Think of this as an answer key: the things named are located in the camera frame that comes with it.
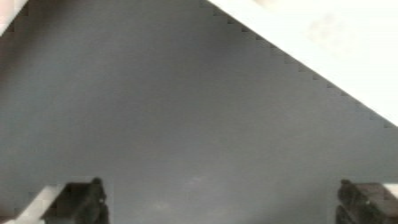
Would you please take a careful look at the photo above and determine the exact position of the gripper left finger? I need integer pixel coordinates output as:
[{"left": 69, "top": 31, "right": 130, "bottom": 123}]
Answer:
[{"left": 11, "top": 177, "right": 112, "bottom": 224}]

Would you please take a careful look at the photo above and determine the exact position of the white rear drawer tray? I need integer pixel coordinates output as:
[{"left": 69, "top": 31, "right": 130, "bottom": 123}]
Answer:
[{"left": 208, "top": 0, "right": 398, "bottom": 125}]

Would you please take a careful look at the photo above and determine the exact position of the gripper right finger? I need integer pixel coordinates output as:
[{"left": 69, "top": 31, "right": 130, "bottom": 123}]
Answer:
[{"left": 334, "top": 180, "right": 398, "bottom": 224}]

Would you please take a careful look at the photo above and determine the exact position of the white U-shaped fence wall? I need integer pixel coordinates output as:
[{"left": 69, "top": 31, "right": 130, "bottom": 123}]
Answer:
[{"left": 0, "top": 0, "right": 29, "bottom": 36}]

